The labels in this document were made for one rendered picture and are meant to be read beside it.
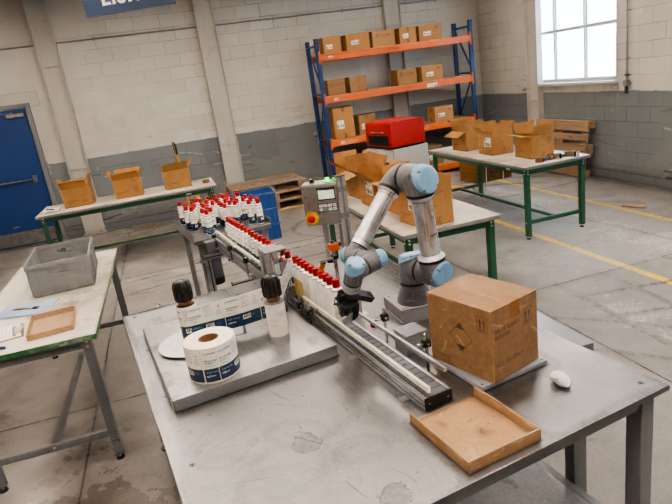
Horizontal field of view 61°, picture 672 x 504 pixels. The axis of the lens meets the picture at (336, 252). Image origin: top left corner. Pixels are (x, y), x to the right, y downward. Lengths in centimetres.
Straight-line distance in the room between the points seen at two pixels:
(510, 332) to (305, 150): 852
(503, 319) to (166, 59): 856
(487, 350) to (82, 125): 869
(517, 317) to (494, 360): 17
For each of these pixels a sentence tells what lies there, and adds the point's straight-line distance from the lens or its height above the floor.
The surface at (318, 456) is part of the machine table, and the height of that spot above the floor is 83.
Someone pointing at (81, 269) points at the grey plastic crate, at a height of 93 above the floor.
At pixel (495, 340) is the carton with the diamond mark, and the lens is 199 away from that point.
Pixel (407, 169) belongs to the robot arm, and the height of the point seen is 152.
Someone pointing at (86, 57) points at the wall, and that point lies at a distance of 1002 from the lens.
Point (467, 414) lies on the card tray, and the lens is 195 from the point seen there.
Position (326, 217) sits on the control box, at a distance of 256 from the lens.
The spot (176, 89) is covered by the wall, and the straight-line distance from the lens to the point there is 996.
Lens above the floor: 192
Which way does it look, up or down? 17 degrees down
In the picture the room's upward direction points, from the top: 8 degrees counter-clockwise
